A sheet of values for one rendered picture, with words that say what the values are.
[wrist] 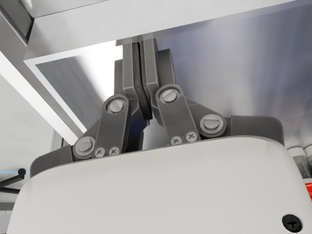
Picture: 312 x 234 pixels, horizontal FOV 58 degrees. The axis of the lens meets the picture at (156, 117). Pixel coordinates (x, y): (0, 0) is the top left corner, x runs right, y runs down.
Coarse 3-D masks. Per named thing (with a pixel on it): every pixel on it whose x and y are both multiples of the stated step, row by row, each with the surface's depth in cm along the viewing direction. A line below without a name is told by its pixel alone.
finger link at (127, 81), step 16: (128, 48) 14; (128, 64) 13; (128, 80) 13; (128, 96) 13; (144, 96) 14; (144, 112) 14; (96, 128) 12; (144, 128) 14; (80, 144) 12; (128, 144) 13; (80, 160) 12
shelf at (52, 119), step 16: (32, 0) 16; (48, 0) 16; (64, 0) 16; (80, 0) 16; (96, 0) 16; (32, 16) 16; (0, 64) 19; (16, 80) 21; (32, 96) 22; (48, 112) 24; (64, 128) 26
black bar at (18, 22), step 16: (0, 0) 14; (16, 0) 15; (0, 16) 14; (16, 16) 15; (0, 32) 15; (16, 32) 15; (0, 48) 16; (16, 48) 16; (16, 64) 17; (32, 80) 18; (48, 96) 19; (64, 112) 21
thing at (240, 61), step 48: (144, 0) 15; (192, 0) 14; (240, 0) 13; (288, 0) 13; (48, 48) 15; (96, 48) 14; (192, 48) 19; (240, 48) 19; (288, 48) 20; (96, 96) 22; (192, 96) 23; (240, 96) 24; (288, 96) 24; (144, 144) 29; (288, 144) 32
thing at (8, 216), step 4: (0, 216) 56; (4, 216) 56; (8, 216) 56; (0, 220) 56; (4, 220) 56; (8, 220) 56; (0, 224) 56; (4, 224) 55; (8, 224) 55; (0, 228) 55; (4, 228) 55; (0, 232) 55; (4, 232) 54
